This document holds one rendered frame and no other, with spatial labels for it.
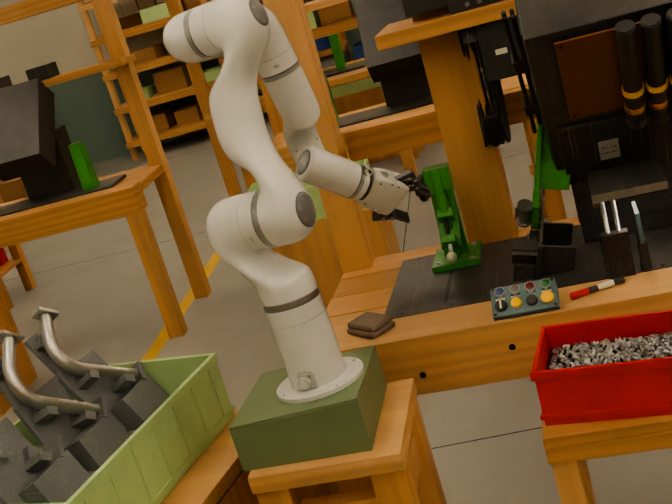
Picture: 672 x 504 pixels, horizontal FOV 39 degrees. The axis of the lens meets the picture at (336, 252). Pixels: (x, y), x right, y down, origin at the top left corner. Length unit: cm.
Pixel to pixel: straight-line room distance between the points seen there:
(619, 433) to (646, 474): 131
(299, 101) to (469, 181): 78
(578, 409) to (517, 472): 143
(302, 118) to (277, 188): 30
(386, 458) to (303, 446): 17
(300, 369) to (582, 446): 57
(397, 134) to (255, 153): 99
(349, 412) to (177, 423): 48
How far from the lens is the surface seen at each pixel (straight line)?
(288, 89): 208
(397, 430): 197
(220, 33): 190
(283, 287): 190
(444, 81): 266
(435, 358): 225
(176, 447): 220
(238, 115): 189
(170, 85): 1229
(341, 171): 216
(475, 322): 223
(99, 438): 228
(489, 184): 272
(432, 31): 252
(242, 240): 190
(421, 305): 241
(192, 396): 226
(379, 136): 281
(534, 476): 331
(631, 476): 323
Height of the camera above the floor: 177
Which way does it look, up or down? 17 degrees down
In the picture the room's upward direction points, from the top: 17 degrees counter-clockwise
